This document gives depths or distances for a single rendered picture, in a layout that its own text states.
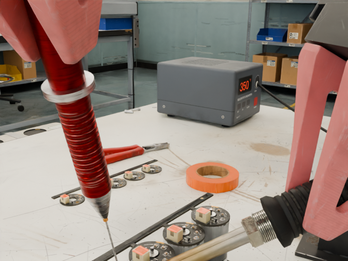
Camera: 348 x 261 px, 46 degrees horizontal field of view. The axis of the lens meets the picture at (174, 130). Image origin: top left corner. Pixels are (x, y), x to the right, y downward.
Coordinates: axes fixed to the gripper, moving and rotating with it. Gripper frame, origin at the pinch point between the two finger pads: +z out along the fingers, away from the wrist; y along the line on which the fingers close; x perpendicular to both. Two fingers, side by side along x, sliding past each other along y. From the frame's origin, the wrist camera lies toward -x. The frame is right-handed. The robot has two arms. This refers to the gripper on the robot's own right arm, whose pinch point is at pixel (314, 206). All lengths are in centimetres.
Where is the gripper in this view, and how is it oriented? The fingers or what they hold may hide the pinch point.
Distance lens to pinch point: 20.3
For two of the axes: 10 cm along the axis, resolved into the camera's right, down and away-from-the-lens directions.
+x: 8.7, 4.3, 2.3
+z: -4.8, 8.5, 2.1
